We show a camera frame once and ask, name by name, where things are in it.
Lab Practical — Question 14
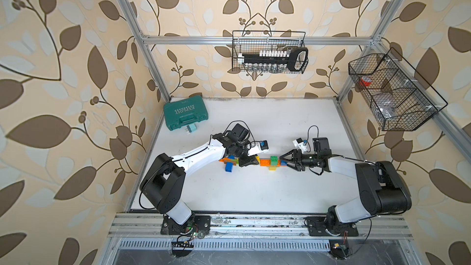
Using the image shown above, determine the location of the green lego brick square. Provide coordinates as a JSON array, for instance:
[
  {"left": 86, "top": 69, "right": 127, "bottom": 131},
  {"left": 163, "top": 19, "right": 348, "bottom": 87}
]
[{"left": 270, "top": 156, "right": 279, "bottom": 167}]

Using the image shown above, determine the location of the black wire basket wall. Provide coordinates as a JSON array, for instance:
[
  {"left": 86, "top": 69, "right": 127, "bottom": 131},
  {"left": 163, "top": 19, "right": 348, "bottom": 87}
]
[
  {"left": 231, "top": 30, "right": 309, "bottom": 74},
  {"left": 348, "top": 47, "right": 448, "bottom": 131}
]

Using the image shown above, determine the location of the aluminium frame corner post left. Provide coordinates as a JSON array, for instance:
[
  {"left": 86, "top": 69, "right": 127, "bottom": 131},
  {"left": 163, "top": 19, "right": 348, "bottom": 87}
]
[{"left": 117, "top": 0, "right": 171, "bottom": 103}]

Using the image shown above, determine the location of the small electronics board right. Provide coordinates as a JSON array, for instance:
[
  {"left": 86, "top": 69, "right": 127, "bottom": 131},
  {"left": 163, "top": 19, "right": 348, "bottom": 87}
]
[{"left": 329, "top": 240, "right": 351, "bottom": 260}]

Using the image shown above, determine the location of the green plastic tool case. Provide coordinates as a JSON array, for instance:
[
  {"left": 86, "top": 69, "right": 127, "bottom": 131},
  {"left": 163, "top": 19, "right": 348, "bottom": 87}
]
[{"left": 163, "top": 95, "right": 209, "bottom": 131}]

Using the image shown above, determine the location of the small teal white box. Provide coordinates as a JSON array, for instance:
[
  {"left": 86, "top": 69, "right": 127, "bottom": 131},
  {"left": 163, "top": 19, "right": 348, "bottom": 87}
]
[{"left": 186, "top": 123, "right": 197, "bottom": 133}]

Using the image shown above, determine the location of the small electronics board left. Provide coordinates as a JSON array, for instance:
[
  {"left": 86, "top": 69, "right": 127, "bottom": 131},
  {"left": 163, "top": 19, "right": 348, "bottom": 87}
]
[{"left": 171, "top": 241, "right": 194, "bottom": 258}]

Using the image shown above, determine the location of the black white socket set rail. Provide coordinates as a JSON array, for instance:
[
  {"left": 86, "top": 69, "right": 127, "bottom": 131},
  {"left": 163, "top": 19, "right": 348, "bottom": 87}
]
[{"left": 235, "top": 47, "right": 309, "bottom": 74}]

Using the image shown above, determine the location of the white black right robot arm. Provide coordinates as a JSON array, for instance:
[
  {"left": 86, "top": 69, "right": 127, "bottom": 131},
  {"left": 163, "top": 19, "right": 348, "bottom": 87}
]
[{"left": 280, "top": 149, "right": 412, "bottom": 228}]

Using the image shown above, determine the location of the clear plastic bag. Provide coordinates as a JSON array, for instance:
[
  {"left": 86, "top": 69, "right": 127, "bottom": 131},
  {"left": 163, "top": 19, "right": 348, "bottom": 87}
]
[{"left": 373, "top": 93, "right": 396, "bottom": 119}]

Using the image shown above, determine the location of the aluminium frame corner post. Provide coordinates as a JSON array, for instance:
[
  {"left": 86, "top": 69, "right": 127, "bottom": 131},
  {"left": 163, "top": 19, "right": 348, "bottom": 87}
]
[
  {"left": 337, "top": 0, "right": 424, "bottom": 104},
  {"left": 117, "top": 0, "right": 171, "bottom": 103}
]

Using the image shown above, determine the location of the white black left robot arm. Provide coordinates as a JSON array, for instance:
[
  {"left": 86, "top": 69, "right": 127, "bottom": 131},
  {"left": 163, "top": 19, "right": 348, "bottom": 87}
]
[{"left": 139, "top": 137, "right": 267, "bottom": 225}]

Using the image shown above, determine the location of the black wire basket right wall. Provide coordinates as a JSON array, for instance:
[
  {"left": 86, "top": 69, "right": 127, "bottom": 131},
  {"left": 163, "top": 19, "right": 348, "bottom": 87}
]
[{"left": 348, "top": 47, "right": 448, "bottom": 131}]

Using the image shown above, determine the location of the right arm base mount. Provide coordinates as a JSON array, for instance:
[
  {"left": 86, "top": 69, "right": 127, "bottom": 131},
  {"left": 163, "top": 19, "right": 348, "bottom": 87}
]
[{"left": 304, "top": 216, "right": 359, "bottom": 237}]

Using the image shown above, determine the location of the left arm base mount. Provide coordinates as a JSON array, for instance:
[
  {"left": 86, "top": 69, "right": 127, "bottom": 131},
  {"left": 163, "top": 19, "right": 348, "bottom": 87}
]
[{"left": 160, "top": 214, "right": 211, "bottom": 238}]

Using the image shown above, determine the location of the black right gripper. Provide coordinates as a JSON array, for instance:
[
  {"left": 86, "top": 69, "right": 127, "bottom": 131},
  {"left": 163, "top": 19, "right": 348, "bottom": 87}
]
[{"left": 280, "top": 149, "right": 319, "bottom": 171}]

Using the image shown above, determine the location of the orange lego brick long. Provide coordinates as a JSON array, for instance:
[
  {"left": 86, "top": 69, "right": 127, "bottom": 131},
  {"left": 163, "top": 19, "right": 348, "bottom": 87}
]
[{"left": 220, "top": 158, "right": 234, "bottom": 163}]

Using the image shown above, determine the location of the red tape roll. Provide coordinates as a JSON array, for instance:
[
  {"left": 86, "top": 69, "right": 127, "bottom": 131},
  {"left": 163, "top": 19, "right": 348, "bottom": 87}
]
[{"left": 359, "top": 76, "right": 372, "bottom": 87}]

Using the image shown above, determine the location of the aluminium frame back crossbar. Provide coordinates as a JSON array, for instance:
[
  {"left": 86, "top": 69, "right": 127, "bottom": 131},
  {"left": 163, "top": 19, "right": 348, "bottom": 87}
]
[{"left": 142, "top": 35, "right": 375, "bottom": 47}]

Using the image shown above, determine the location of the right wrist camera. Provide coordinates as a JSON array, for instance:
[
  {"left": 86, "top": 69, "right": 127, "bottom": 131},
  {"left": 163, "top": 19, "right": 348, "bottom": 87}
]
[{"left": 292, "top": 137, "right": 332, "bottom": 154}]

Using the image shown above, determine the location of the aluminium frame corner post right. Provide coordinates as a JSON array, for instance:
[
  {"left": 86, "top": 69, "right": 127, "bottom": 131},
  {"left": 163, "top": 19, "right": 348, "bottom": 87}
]
[{"left": 337, "top": 0, "right": 424, "bottom": 104}]

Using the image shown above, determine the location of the blue lego brick base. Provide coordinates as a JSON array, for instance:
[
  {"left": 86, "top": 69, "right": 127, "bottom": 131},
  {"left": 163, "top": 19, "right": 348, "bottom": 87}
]
[{"left": 225, "top": 163, "right": 234, "bottom": 172}]

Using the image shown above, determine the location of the small electronics board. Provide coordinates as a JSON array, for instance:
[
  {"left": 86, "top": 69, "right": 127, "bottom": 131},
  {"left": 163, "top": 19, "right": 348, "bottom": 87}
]
[
  {"left": 329, "top": 240, "right": 351, "bottom": 260},
  {"left": 171, "top": 241, "right": 194, "bottom": 258}
]

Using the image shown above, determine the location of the black wire basket back wall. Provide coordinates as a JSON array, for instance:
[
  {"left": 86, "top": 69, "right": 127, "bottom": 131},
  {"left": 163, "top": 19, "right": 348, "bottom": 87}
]
[{"left": 231, "top": 30, "right": 309, "bottom": 74}]

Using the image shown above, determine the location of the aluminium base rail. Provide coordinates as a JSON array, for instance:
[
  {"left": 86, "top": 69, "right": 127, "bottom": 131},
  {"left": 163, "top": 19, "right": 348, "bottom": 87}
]
[{"left": 107, "top": 212, "right": 413, "bottom": 241}]

